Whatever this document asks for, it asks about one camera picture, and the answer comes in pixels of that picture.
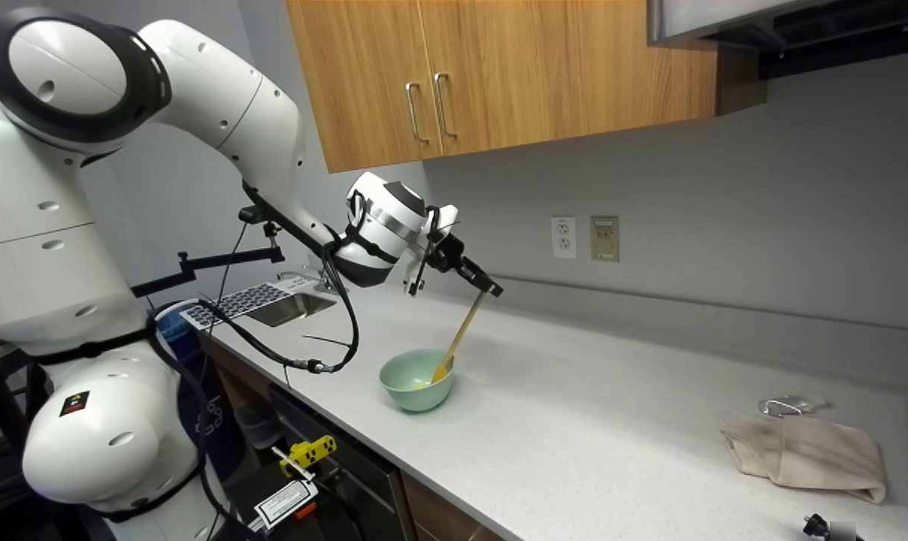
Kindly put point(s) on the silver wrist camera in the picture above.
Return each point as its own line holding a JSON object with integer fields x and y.
{"x": 444, "y": 218}

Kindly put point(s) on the yellow black clamp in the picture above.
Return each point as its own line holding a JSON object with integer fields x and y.
{"x": 306, "y": 453}

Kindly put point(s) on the white wall outlet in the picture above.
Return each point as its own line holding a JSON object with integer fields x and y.
{"x": 562, "y": 238}

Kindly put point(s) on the grey range hood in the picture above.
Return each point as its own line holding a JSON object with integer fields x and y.
{"x": 803, "y": 26}

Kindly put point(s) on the beige wall switch plate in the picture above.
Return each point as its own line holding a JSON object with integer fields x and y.
{"x": 604, "y": 238}

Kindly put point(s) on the blue container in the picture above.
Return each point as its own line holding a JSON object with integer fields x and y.
{"x": 178, "y": 335}

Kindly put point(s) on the small black clamp camera mount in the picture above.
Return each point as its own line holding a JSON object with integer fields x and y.
{"x": 823, "y": 526}

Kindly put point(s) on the steel sink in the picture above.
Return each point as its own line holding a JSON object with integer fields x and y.
{"x": 290, "y": 307}

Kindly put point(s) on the beige cloth bag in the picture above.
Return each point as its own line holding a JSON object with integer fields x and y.
{"x": 816, "y": 455}

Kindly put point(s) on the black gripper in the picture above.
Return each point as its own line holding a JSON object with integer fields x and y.
{"x": 444, "y": 253}

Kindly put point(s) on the narrow wooden cabinet door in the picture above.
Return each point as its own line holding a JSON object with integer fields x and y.
{"x": 359, "y": 80}

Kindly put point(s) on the small clear plastic piece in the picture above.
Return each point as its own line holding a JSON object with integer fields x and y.
{"x": 787, "y": 407}

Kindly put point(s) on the white grey box device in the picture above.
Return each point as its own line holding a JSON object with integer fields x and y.
{"x": 282, "y": 504}

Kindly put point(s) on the mint green bowl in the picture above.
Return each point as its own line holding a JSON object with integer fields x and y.
{"x": 410, "y": 393}

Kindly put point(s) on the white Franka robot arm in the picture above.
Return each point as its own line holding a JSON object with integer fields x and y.
{"x": 65, "y": 250}

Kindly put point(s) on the wide wooden cabinet door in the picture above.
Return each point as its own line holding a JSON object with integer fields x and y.
{"x": 575, "y": 69}

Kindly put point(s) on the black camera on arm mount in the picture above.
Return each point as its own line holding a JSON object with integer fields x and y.
{"x": 223, "y": 261}

